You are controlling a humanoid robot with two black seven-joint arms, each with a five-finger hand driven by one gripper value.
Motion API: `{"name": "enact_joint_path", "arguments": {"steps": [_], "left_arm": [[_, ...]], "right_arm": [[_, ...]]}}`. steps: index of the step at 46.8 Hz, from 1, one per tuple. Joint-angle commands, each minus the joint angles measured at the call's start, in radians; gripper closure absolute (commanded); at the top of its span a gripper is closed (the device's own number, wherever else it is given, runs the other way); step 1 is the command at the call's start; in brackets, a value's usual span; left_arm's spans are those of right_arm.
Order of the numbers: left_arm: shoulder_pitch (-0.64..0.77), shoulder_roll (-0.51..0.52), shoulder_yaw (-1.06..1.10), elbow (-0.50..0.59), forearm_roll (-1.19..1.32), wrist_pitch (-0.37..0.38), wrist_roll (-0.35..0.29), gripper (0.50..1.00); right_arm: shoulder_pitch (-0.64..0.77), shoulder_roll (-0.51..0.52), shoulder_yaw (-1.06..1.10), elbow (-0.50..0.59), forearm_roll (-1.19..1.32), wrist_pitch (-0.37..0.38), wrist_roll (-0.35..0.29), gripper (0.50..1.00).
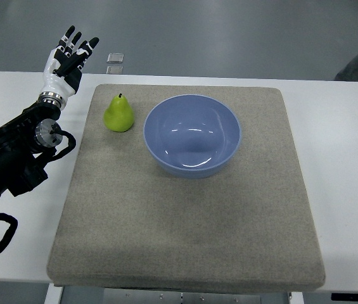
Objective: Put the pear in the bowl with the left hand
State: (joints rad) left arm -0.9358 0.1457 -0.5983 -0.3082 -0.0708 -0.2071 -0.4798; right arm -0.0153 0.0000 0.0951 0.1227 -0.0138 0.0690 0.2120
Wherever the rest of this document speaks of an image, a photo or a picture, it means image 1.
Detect lower metal floor plate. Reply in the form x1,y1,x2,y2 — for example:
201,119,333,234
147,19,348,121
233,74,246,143
106,65,123,75

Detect green pear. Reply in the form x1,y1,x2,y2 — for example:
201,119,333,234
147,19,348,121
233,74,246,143
103,93,134,132

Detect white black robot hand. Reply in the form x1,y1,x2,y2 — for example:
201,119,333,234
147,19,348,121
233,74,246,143
40,26,99,108

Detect beige felt mat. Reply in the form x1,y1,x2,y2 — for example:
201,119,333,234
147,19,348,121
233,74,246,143
47,84,326,294

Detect upper metal floor plate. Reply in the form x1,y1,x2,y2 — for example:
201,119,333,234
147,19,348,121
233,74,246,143
106,53,124,63

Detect blue bowl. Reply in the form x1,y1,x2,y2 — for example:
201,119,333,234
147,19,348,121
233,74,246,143
143,94,242,179

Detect metal table frame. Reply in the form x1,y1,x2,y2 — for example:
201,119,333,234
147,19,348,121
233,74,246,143
44,284,358,303

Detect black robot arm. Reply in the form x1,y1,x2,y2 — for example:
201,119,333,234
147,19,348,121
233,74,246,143
0,91,76,196

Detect metal floor plate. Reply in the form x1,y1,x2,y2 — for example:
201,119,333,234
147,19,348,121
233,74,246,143
106,65,123,75
106,53,124,63

